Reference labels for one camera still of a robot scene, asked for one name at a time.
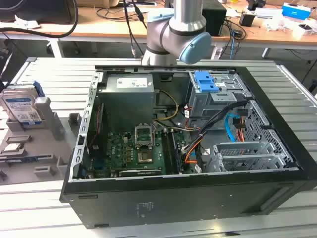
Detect hard disk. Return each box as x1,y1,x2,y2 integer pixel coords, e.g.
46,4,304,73
0,80,46,129

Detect metal disk bay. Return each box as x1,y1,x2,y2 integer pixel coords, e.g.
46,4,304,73
185,71,251,130

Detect metal socket cover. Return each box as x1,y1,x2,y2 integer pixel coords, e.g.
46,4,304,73
134,122,156,149

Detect black RAM slot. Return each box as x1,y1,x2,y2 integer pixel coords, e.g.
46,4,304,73
172,132,184,174
162,130,174,174

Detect gray power supply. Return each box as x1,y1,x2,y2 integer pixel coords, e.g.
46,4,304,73
98,75,159,130

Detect CPU socket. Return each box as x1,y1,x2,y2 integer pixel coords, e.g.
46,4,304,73
137,146,153,164

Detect green motherboard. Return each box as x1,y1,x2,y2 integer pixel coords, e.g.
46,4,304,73
93,128,183,178

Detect blue plastic carrier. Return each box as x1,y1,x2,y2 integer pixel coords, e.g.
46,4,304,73
195,71,220,93

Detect black PC case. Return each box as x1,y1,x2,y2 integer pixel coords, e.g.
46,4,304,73
58,64,317,230

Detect white power strip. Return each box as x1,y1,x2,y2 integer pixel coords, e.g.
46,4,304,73
211,46,224,60

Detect metal drive cage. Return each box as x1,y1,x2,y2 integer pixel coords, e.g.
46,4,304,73
212,142,286,172

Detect wooden desk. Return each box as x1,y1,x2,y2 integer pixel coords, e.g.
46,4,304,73
0,0,317,59

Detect large black box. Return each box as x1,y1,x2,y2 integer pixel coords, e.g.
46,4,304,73
202,4,227,37

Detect small black cube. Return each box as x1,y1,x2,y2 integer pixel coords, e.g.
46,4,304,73
239,12,255,27

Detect blue and white box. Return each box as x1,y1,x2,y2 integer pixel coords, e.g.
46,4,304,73
281,2,312,19

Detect yellow wire bundle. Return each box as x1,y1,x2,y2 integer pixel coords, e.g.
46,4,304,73
153,90,179,122

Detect orange flat wire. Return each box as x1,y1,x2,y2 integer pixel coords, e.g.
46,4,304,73
184,140,200,165

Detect black wire bundle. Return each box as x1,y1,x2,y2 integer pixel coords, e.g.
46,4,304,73
195,100,249,172

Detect light blue wire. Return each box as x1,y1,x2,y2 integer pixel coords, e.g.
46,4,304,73
223,114,239,143

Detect orange power wires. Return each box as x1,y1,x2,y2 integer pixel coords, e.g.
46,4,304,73
236,116,246,142

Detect thin black cable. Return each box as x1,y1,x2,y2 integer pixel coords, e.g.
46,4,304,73
123,0,148,57

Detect blue network cable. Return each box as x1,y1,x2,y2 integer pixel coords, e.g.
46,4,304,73
229,29,236,60

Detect thick black cable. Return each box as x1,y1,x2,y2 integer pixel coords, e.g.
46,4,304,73
0,0,79,39

